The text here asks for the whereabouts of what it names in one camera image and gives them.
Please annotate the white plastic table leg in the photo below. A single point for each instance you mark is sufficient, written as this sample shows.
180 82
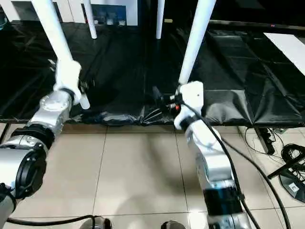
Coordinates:
54 35
195 43
91 21
160 19

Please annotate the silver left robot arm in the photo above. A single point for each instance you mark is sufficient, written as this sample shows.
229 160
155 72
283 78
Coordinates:
47 109

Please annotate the small tan label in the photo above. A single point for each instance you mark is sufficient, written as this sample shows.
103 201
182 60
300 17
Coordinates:
168 21

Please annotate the white glass-door cabinet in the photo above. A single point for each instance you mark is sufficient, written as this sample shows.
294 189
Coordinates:
71 9

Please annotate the black power strip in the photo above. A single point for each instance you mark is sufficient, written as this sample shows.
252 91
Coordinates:
268 140

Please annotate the long black bar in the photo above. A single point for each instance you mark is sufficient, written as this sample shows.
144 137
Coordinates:
250 23

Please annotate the grey robot right foot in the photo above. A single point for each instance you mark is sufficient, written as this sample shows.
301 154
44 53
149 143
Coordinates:
174 225

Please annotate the grey robot foot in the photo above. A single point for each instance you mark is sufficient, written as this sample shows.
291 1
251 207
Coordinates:
174 225
95 223

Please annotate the white flat sheet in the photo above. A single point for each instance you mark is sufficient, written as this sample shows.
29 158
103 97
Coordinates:
286 45

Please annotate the grey robot left foot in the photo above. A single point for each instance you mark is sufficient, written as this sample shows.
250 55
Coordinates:
95 223

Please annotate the black floor stand base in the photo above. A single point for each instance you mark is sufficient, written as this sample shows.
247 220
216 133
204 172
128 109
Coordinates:
293 183

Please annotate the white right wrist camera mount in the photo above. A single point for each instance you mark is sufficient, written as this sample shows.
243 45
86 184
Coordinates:
193 95

